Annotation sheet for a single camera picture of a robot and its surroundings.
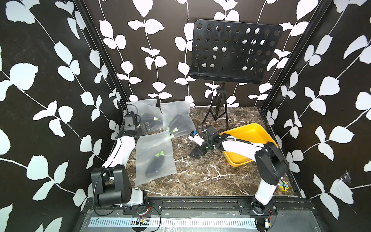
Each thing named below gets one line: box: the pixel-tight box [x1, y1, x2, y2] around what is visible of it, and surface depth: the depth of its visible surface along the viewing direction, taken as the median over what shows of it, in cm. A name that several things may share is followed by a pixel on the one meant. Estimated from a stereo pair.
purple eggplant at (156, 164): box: [144, 150, 166, 177], surface depth 90 cm
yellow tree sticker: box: [278, 180, 289, 192], surface depth 82 cm
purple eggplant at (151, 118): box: [140, 113, 163, 124], surface depth 109 cm
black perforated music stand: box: [190, 19, 284, 127], surface depth 66 cm
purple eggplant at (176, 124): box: [168, 113, 184, 139], surface depth 106 cm
